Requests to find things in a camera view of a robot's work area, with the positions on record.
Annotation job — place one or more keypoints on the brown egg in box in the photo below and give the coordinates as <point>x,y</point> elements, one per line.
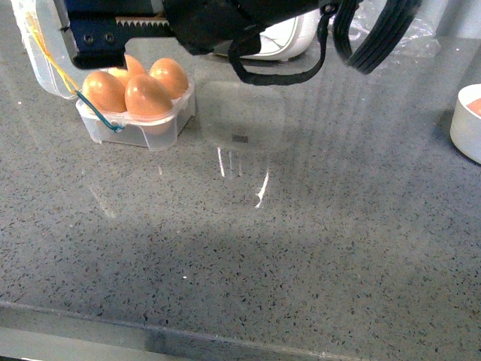
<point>171,75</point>
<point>145,96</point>
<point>104,91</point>

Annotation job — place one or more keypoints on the clear plastic egg box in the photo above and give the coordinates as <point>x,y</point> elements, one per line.
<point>39,26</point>

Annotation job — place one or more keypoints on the brown egg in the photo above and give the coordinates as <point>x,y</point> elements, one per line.
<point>171,75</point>
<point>134,67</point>
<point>475,107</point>
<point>104,91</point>
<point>145,96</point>

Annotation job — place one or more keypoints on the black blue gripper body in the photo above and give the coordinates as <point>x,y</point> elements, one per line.
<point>98,31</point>

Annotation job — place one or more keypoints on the white ceramic bowl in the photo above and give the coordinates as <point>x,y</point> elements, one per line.
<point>465,126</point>

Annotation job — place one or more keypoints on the clear plastic bag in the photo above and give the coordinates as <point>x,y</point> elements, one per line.
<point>419,41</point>

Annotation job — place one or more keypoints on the white soy milk maker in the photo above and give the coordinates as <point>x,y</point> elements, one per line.
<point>287,39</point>

